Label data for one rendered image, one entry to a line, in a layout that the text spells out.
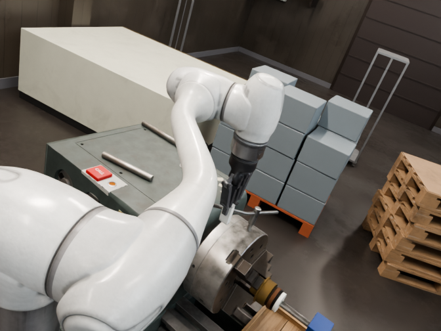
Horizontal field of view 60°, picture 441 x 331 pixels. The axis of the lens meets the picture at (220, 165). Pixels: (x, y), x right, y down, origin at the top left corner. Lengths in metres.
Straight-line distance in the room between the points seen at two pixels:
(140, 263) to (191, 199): 0.15
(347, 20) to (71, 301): 9.68
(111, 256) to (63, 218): 0.08
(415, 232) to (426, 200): 0.30
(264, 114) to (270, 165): 2.63
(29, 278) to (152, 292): 0.15
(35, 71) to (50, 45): 0.38
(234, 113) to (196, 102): 0.10
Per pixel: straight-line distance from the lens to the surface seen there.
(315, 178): 3.43
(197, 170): 0.65
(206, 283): 1.22
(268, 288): 1.27
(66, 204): 0.51
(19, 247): 0.51
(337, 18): 9.97
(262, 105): 0.88
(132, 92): 3.70
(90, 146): 1.43
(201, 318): 1.44
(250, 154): 0.94
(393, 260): 3.71
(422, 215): 3.50
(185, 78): 0.93
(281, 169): 3.48
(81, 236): 0.48
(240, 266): 1.19
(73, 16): 5.10
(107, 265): 0.47
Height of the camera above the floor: 1.95
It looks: 27 degrees down
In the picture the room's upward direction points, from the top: 19 degrees clockwise
